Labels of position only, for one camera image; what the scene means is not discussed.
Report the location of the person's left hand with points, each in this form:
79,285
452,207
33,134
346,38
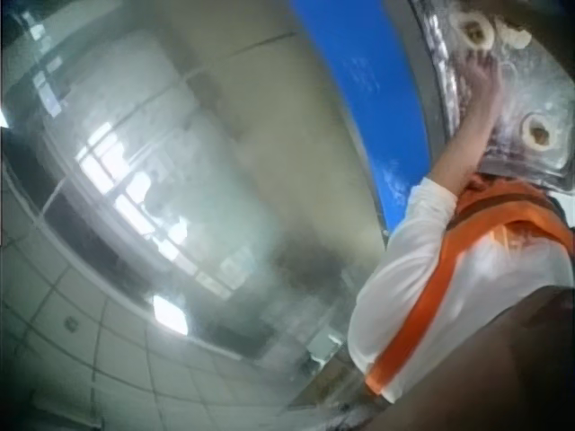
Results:
483,92

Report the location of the person's left fingers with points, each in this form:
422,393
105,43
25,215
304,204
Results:
480,63

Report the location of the metal baking tray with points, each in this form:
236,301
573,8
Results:
525,85

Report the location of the blue panel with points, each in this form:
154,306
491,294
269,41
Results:
373,90

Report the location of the glass partition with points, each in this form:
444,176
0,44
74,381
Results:
148,188

